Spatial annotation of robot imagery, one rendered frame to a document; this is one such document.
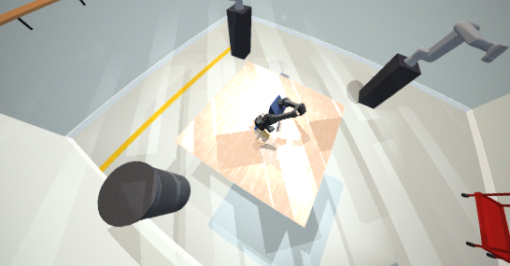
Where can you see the tan slotted board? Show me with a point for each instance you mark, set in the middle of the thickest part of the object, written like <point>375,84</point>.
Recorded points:
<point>265,134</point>

